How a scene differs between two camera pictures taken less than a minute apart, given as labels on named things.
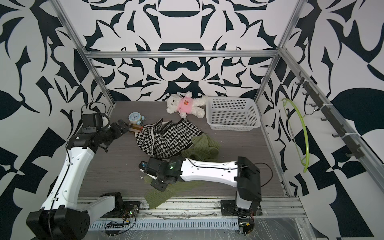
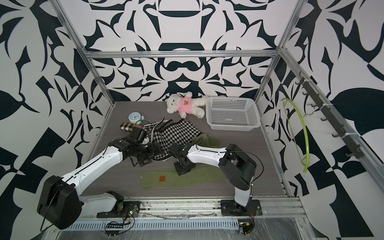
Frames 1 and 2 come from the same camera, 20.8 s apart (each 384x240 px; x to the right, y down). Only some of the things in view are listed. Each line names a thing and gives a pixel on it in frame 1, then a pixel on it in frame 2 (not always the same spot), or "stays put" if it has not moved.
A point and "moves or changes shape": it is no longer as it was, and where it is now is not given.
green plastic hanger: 306,132 stays put
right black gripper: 156,186 to 180,171
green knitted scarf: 203,148 moves or changes shape
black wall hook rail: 354,149 stays put
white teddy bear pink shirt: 186,105 stays put
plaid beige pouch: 135,128 stays put
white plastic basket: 232,113 stays put
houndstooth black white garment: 165,139 stays put
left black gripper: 116,127 to 154,153
